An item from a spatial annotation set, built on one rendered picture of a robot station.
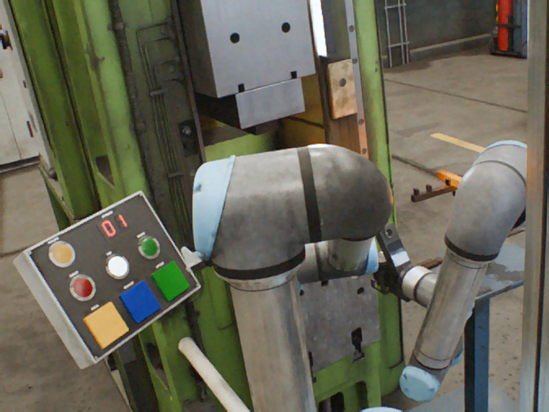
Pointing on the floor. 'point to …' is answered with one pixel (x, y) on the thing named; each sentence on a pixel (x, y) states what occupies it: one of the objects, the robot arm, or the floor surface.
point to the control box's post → (127, 355)
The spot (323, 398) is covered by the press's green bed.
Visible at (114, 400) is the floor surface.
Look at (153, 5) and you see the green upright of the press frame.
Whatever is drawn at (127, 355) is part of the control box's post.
